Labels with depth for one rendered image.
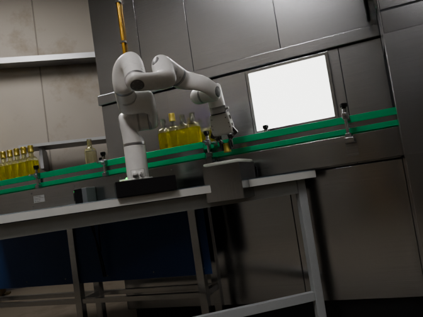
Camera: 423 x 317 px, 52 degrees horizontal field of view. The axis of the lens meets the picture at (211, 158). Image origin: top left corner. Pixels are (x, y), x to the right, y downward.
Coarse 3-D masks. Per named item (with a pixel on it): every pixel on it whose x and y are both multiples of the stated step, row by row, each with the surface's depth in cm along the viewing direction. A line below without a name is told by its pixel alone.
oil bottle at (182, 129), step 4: (184, 124) 229; (180, 128) 229; (184, 128) 228; (180, 132) 229; (184, 132) 228; (180, 136) 229; (184, 136) 228; (180, 140) 229; (184, 140) 228; (188, 140) 228; (180, 144) 229; (184, 144) 228
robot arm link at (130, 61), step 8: (120, 56) 172; (128, 56) 170; (136, 56) 171; (120, 64) 172; (128, 64) 167; (136, 64) 167; (112, 72) 174; (120, 72) 173; (144, 72) 167; (112, 80) 175; (120, 80) 174; (120, 88) 174
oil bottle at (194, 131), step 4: (188, 124) 228; (192, 124) 227; (196, 124) 227; (188, 128) 227; (192, 128) 226; (196, 128) 226; (200, 128) 230; (188, 132) 227; (192, 132) 226; (196, 132) 226; (200, 132) 229; (188, 136) 227; (192, 136) 226; (196, 136) 225; (200, 136) 228; (192, 140) 226; (196, 140) 225; (200, 140) 228
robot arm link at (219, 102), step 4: (220, 88) 197; (192, 92) 193; (196, 92) 191; (192, 96) 192; (196, 96) 191; (192, 100) 193; (196, 100) 192; (200, 100) 191; (220, 100) 196; (208, 104) 199; (212, 104) 197; (216, 104) 196; (220, 104) 196; (224, 104) 198
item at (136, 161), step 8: (128, 152) 189; (136, 152) 189; (144, 152) 191; (128, 160) 189; (136, 160) 188; (144, 160) 190; (128, 168) 189; (136, 168) 188; (144, 168) 190; (128, 176) 189; (136, 176) 186; (144, 176) 188
